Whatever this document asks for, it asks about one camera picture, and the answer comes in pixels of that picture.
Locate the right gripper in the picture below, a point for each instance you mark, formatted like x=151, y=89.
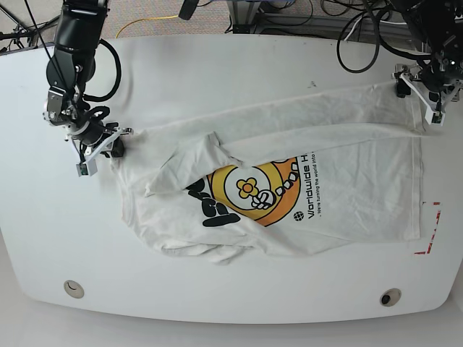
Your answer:
x=114, y=149

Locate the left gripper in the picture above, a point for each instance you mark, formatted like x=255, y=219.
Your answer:
x=416, y=77

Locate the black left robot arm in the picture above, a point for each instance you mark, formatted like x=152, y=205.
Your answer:
x=437, y=24

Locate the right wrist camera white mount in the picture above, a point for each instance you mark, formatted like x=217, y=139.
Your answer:
x=87, y=165

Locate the table cable grommet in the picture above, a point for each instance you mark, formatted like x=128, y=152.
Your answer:
x=74, y=289
x=390, y=297

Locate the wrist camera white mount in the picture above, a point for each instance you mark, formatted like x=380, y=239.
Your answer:
x=435, y=108
x=87, y=165

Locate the aluminium frame base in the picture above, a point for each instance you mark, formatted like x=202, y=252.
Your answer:
x=300, y=18

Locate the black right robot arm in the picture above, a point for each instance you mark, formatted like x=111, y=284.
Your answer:
x=71, y=67

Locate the white printed T-shirt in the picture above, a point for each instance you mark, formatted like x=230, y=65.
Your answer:
x=289, y=178

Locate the left table cable grommet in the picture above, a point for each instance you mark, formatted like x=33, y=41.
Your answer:
x=74, y=289

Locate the red tape rectangle marking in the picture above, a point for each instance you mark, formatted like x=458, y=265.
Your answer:
x=430, y=214

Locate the right table cable grommet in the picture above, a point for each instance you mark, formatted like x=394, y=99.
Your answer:
x=390, y=297

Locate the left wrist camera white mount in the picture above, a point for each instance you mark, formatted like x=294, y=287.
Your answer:
x=435, y=108

